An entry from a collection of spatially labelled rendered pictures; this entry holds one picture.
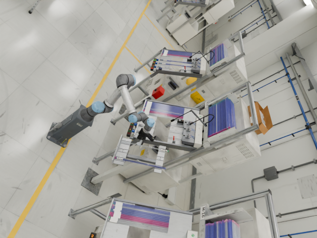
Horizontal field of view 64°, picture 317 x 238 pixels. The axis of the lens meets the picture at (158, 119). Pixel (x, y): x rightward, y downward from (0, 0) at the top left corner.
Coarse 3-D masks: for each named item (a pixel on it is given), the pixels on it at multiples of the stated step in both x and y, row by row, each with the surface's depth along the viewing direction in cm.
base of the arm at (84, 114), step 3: (84, 108) 260; (87, 108) 255; (81, 111) 258; (84, 111) 256; (87, 111) 254; (81, 114) 257; (84, 114) 257; (87, 114) 255; (84, 117) 256; (87, 117) 256; (90, 117) 257; (93, 117) 260; (87, 120) 259; (90, 120) 261
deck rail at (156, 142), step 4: (136, 136) 280; (148, 140) 278; (156, 140) 279; (156, 144) 281; (160, 144) 280; (164, 144) 279; (168, 144) 278; (172, 144) 277; (176, 144) 277; (176, 148) 280; (180, 148) 279; (184, 148) 277; (188, 148) 276; (192, 148) 275; (196, 148) 276
